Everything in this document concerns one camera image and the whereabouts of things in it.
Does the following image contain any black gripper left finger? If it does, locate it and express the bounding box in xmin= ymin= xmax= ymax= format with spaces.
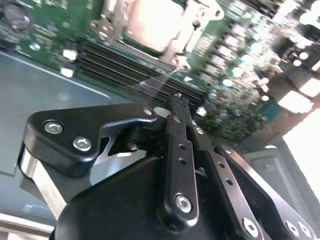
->
xmin=14 ymin=93 xmax=200 ymax=230

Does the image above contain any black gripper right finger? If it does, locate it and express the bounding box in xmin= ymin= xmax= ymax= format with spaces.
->
xmin=179 ymin=94 xmax=318 ymax=240

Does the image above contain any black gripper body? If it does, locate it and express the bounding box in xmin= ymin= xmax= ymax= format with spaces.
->
xmin=49 ymin=126 xmax=241 ymax=240

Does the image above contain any metal socket cover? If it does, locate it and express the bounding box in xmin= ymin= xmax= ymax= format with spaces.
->
xmin=104 ymin=0 xmax=216 ymax=63

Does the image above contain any silver green cpu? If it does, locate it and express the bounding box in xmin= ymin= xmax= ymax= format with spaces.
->
xmin=126 ymin=0 xmax=185 ymax=53

